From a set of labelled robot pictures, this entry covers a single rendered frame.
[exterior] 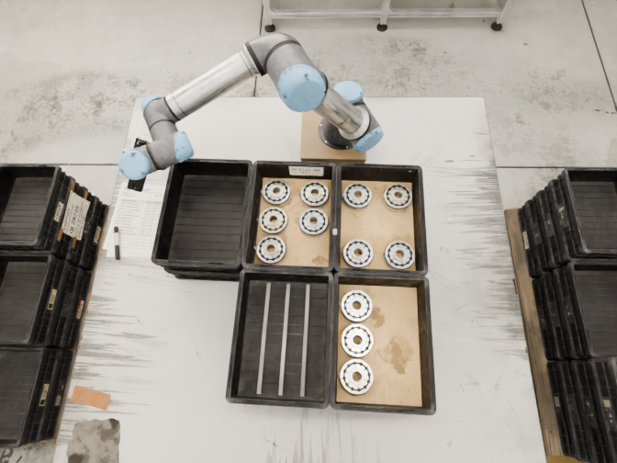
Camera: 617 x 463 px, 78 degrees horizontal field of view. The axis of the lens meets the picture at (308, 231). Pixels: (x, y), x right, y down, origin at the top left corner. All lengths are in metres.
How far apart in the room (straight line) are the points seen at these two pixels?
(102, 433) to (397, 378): 0.99
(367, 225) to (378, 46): 1.93
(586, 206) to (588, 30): 1.83
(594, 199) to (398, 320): 1.21
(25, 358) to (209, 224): 1.21
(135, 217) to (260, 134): 0.63
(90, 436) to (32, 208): 1.13
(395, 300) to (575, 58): 2.54
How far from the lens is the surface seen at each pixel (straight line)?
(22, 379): 2.30
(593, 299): 2.15
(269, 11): 3.12
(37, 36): 3.84
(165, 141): 1.12
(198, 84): 1.16
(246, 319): 1.32
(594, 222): 2.15
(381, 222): 1.41
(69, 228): 2.19
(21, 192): 2.33
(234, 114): 1.84
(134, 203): 1.74
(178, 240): 1.46
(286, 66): 1.05
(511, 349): 1.57
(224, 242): 1.40
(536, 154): 2.84
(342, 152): 1.57
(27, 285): 2.25
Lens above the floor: 2.12
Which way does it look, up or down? 69 degrees down
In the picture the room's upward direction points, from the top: 5 degrees counter-clockwise
